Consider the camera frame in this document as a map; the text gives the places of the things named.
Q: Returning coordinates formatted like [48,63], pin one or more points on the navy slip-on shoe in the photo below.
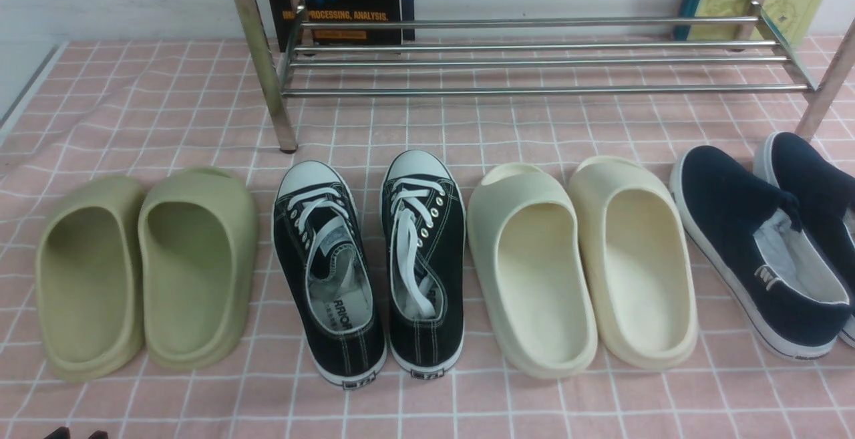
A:
[825,195]
[752,233]

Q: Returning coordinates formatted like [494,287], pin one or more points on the green foam slipper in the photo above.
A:
[88,279]
[198,231]

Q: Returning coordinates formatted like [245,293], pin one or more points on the left cream foam slipper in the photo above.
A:
[523,235]

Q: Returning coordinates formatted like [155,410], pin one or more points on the black canvas sneaker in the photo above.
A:
[317,239]
[423,218]

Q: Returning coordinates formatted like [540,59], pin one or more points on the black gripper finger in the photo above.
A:
[99,434]

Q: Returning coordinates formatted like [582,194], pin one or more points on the cream foam slipper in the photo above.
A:
[523,235]
[636,261]

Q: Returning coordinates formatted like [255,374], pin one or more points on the left navy slip-on shoe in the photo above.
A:
[752,233]

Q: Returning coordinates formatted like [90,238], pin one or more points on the right green foam slipper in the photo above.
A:
[198,231]

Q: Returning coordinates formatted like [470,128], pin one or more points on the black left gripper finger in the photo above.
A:
[59,433]

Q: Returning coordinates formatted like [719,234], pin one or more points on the black book behind rack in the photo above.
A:
[283,12]

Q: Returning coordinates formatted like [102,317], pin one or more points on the left green foam slipper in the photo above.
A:
[88,279]

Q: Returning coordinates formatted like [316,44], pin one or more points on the right navy slip-on shoe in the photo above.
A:
[825,195]

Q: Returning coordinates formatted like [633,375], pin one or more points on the metal shoe rack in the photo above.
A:
[759,41]

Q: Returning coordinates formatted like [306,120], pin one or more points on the right cream foam slipper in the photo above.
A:
[636,261]

